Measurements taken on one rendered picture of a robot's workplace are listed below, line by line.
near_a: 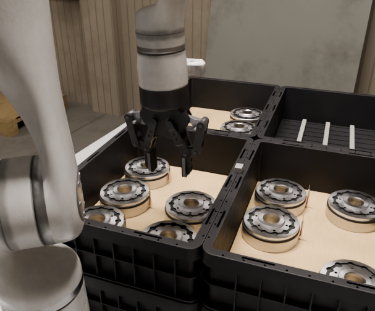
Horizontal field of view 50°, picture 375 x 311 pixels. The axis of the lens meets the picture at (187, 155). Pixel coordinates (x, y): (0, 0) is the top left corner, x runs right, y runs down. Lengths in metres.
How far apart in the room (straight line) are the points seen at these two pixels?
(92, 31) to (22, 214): 3.11
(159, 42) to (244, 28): 2.12
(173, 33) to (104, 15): 2.80
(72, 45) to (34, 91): 3.43
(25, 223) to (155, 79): 0.29
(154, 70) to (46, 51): 0.24
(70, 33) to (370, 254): 3.31
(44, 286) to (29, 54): 0.23
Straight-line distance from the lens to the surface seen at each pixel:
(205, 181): 0.93
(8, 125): 3.34
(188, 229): 0.73
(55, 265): 0.48
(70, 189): 0.40
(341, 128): 1.28
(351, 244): 0.81
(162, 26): 0.57
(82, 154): 1.37
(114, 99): 3.51
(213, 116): 1.29
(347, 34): 2.56
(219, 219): 0.64
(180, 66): 0.59
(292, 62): 2.60
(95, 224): 0.65
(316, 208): 0.88
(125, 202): 0.81
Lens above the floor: 1.31
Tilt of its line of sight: 28 degrees down
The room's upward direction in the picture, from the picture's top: straight up
